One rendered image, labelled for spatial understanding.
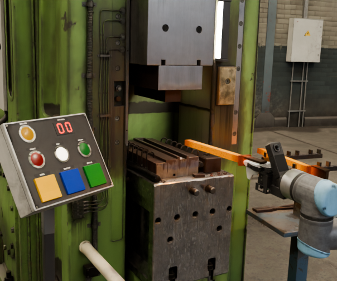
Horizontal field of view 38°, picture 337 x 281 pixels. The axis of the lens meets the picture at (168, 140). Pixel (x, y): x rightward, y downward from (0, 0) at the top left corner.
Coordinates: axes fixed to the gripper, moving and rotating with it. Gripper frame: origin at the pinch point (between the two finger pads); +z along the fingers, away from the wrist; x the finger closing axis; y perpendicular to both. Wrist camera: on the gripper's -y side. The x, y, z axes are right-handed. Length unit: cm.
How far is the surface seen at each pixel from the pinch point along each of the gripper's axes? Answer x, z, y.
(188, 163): 2.7, 41.5, 11.8
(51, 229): -57, 31, 27
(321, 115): 599, 531, 92
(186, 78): -0.2, 42.1, -22.7
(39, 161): -63, 21, 1
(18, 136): -69, 24, -7
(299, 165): 38.0, 14.7, 9.1
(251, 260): 106, 118, 109
